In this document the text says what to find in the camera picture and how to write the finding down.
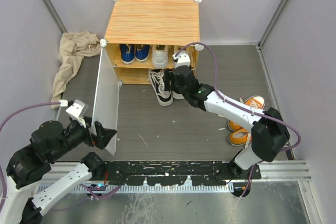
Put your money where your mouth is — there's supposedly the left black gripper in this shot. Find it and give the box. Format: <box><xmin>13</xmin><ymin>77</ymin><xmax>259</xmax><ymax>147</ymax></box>
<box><xmin>50</xmin><ymin>114</ymin><xmax>117</xmax><ymax>161</ymax></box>

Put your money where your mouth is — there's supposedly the frosted white cabinet door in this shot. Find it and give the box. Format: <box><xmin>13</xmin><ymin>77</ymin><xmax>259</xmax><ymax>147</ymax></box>
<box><xmin>90</xmin><ymin>48</ymin><xmax>121</xmax><ymax>156</ymax></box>

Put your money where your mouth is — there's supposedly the white leather sneaker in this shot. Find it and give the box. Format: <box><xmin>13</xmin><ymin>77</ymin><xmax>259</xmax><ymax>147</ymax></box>
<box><xmin>152</xmin><ymin>45</ymin><xmax>169</xmax><ymax>69</ymax></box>
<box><xmin>174</xmin><ymin>46</ymin><xmax>195</xmax><ymax>69</ymax></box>

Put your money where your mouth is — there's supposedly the blue canvas sneaker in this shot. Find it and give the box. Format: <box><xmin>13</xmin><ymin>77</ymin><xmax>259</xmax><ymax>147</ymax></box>
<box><xmin>119</xmin><ymin>44</ymin><xmax>135</xmax><ymax>65</ymax></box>
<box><xmin>135</xmin><ymin>45</ymin><xmax>151</xmax><ymax>62</ymax></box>

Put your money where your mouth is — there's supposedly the orange canvas sneaker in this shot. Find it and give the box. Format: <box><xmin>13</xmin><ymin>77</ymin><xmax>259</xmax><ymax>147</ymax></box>
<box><xmin>228</xmin><ymin>121</ymin><xmax>252</xmax><ymax>147</ymax></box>
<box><xmin>239</xmin><ymin>95</ymin><xmax>265</xmax><ymax>109</ymax></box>

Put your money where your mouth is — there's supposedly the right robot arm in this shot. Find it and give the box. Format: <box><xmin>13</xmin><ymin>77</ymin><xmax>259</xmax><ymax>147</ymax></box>
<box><xmin>164</xmin><ymin>66</ymin><xmax>290</xmax><ymax>179</ymax></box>

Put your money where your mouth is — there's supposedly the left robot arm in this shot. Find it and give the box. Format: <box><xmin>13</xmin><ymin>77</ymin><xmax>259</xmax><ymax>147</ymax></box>
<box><xmin>1</xmin><ymin>100</ymin><xmax>117</xmax><ymax>223</ymax></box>

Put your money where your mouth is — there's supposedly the wood-grain shoe cabinet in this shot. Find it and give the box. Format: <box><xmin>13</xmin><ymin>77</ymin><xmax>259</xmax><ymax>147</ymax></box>
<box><xmin>100</xmin><ymin>0</ymin><xmax>202</xmax><ymax>85</ymax></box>

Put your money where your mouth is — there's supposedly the beige crumpled cloth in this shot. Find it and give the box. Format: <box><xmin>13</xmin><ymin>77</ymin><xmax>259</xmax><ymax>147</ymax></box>
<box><xmin>51</xmin><ymin>31</ymin><xmax>101</xmax><ymax>102</ymax></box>

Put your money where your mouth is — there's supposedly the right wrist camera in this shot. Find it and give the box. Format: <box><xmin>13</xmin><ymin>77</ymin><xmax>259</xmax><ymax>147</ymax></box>
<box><xmin>172</xmin><ymin>52</ymin><xmax>191</xmax><ymax>68</ymax></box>

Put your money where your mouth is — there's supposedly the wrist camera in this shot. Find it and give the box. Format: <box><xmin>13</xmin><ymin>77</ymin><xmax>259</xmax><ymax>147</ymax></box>
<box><xmin>66</xmin><ymin>99</ymin><xmax>89</xmax><ymax>128</ymax></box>
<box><xmin>172</xmin><ymin>52</ymin><xmax>191</xmax><ymax>68</ymax></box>

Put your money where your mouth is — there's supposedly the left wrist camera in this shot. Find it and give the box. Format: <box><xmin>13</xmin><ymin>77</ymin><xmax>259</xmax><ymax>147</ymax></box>
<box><xmin>66</xmin><ymin>99</ymin><xmax>89</xmax><ymax>128</ymax></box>

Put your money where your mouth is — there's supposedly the black mounting base rail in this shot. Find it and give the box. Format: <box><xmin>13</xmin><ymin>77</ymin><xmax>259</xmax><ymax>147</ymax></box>
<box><xmin>83</xmin><ymin>159</ymin><xmax>260</xmax><ymax>187</ymax></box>

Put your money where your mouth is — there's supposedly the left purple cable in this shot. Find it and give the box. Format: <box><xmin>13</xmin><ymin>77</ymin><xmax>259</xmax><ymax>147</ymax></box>
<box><xmin>0</xmin><ymin>100</ymin><xmax>64</xmax><ymax>201</ymax></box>

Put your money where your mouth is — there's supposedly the aluminium frame post right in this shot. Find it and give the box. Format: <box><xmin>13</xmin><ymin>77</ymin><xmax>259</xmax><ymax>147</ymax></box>
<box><xmin>257</xmin><ymin>0</ymin><xmax>290</xmax><ymax>49</ymax></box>

